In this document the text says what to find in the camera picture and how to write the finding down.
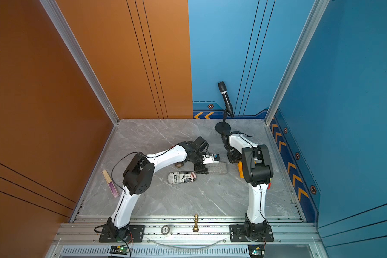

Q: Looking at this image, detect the right green circuit board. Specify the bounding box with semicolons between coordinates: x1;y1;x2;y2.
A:
248;245;265;258

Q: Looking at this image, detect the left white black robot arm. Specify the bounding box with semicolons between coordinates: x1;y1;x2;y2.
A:
104;137;209;241

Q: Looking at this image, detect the aluminium front rail frame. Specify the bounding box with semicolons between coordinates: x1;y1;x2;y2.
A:
46;216;327;258

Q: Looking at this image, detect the left green circuit board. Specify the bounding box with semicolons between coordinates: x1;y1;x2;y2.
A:
109;245;131;256

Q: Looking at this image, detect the newspaper print eyeglass case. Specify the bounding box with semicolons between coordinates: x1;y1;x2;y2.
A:
168;172;197;184

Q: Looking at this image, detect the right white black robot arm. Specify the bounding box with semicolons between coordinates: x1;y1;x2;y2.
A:
221;132;274;242

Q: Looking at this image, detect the plaid eyeglass case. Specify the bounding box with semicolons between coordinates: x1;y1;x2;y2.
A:
174;162;184;168

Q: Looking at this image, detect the black microphone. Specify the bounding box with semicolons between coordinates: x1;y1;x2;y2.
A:
218;81;234;118

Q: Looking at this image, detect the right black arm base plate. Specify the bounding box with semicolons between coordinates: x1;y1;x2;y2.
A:
229;223;274;243

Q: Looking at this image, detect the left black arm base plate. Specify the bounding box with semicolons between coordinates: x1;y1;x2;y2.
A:
98;225;145;243

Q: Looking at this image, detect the brass chess piece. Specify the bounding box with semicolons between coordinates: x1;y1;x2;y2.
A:
192;214;200;233

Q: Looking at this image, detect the green circuit board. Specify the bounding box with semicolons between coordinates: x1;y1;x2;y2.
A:
109;245;131;256
248;245;265;258

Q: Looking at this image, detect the silver tape roll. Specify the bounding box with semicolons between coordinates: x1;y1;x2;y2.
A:
161;225;170;236

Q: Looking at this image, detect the grey rectangular eyeglass case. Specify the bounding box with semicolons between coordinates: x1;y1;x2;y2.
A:
206;162;227;175

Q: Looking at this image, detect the wooden stick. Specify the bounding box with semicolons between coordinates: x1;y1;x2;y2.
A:
102;170;119;198

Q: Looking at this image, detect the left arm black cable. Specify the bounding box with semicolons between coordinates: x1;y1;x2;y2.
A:
111;144;178;194

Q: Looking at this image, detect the orange fluffy cloth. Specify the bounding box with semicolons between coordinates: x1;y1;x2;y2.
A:
238;161;244;178

